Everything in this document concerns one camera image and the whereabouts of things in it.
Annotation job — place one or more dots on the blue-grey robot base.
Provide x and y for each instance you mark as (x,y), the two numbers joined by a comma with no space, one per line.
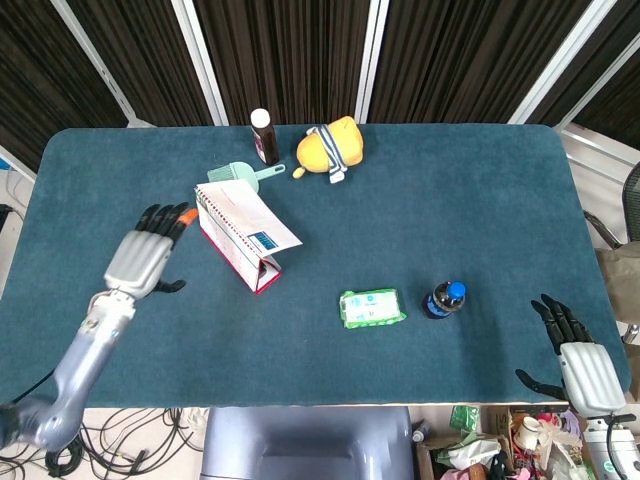
(307,442)

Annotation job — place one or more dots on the green wet wipes pack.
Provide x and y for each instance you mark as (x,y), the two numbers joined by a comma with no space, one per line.
(371,308)

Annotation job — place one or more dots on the cardboard box of clutter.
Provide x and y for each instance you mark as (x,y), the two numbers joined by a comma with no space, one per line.
(500,447)

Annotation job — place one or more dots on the desk calendar with red base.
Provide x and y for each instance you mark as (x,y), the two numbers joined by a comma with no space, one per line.
(245,235)

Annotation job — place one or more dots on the office chair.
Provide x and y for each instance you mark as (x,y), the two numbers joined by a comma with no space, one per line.
(617,210)

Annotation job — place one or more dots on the yellow plush toy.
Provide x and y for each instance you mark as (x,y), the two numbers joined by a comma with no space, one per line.
(327,147)

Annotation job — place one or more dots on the white folding screen frame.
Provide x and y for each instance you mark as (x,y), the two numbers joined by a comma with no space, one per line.
(205,60)

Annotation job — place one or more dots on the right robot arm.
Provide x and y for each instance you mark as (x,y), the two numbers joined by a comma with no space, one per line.
(607,447)

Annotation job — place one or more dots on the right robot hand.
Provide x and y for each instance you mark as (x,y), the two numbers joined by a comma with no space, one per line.
(582,361)

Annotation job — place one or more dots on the dark bottle with blue cap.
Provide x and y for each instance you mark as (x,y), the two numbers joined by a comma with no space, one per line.
(445,300)

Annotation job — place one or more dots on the brown bottle with white cap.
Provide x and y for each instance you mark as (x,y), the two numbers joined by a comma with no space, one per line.
(265,140)

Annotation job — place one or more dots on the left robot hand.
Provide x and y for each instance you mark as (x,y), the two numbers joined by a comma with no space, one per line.
(145,250)

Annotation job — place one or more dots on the green hand brush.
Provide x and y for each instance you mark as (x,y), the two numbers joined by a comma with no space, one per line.
(240,172)

